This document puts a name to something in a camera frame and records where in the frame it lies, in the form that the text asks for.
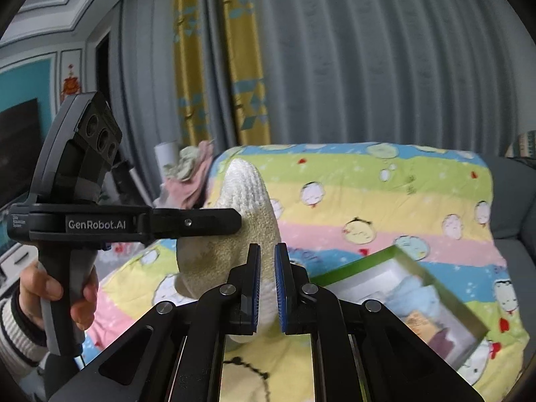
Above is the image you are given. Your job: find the purple quilted towel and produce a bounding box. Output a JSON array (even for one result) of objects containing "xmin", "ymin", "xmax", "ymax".
[{"xmin": 423, "ymin": 329, "xmax": 460, "ymax": 359}]

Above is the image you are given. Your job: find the pink garment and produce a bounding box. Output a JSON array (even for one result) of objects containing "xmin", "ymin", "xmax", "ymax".
[{"xmin": 161, "ymin": 140, "xmax": 217, "ymax": 210}]

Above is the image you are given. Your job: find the cartoon printed blanket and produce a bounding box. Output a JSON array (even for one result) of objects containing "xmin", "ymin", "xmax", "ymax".
[{"xmin": 81, "ymin": 142, "xmax": 531, "ymax": 402}]

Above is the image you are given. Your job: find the yellow patterned curtain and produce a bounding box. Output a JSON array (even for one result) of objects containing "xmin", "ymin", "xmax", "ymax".
[{"xmin": 172, "ymin": 0, "xmax": 273, "ymax": 152}]

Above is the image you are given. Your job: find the person's left hand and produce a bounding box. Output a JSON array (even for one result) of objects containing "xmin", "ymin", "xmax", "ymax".
[{"xmin": 19, "ymin": 260, "xmax": 100, "ymax": 332}]

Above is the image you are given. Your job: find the grey curtain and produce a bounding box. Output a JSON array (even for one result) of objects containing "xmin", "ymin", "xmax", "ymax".
[{"xmin": 109, "ymin": 0, "xmax": 536, "ymax": 160}]

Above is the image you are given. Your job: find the red wall ornament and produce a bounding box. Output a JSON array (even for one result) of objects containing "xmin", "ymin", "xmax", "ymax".
[{"xmin": 62, "ymin": 64, "xmax": 81, "ymax": 96}]

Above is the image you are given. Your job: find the pale green garment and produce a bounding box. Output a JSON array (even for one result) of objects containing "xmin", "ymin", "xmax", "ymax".
[{"xmin": 163, "ymin": 146, "xmax": 202, "ymax": 181}]

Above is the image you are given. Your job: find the person's left forearm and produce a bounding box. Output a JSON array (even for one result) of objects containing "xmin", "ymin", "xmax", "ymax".
[{"xmin": 0, "ymin": 297, "xmax": 49, "ymax": 370}]

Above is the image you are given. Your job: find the light blue plush toy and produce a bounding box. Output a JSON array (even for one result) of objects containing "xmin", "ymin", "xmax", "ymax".
[{"xmin": 385, "ymin": 278, "xmax": 451, "ymax": 327}]

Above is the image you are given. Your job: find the white paper roll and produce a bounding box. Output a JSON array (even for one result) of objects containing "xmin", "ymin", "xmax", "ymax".
[{"xmin": 154, "ymin": 141, "xmax": 182, "ymax": 172}]

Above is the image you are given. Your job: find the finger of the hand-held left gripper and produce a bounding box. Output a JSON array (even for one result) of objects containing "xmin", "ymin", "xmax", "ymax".
[{"xmin": 148, "ymin": 207, "xmax": 243, "ymax": 239}]

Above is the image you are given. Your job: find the grey sofa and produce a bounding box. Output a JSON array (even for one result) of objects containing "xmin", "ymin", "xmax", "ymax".
[{"xmin": 481, "ymin": 153, "xmax": 536, "ymax": 269}]

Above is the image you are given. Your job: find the black device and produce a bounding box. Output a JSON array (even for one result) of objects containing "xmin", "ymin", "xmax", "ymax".
[{"xmin": 111, "ymin": 161, "xmax": 148, "ymax": 207}]

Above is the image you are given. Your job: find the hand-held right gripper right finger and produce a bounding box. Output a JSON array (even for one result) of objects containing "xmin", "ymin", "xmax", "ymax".
[{"xmin": 274, "ymin": 243, "xmax": 482, "ymax": 402}]

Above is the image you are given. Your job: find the green cardboard box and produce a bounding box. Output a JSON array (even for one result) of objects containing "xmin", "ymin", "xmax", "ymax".
[{"xmin": 312, "ymin": 245, "xmax": 489, "ymax": 376}]

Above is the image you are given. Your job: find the black television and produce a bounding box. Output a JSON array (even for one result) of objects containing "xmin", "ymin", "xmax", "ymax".
[{"xmin": 0, "ymin": 98, "xmax": 41, "ymax": 211}]

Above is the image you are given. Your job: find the cream dotted cloth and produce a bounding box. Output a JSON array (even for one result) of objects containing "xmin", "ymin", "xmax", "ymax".
[{"xmin": 176, "ymin": 159, "xmax": 284, "ymax": 344}]

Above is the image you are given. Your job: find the orange tree-print tissue pack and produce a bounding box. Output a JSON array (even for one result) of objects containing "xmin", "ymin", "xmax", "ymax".
[{"xmin": 404, "ymin": 310, "xmax": 440, "ymax": 338}]

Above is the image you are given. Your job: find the patterned cushion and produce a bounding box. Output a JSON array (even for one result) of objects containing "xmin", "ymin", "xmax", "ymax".
[{"xmin": 505, "ymin": 130, "xmax": 536, "ymax": 160}]

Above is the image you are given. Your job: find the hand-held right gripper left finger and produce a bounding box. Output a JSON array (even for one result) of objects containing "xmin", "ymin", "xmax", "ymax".
[{"xmin": 48, "ymin": 243, "xmax": 263, "ymax": 402}]

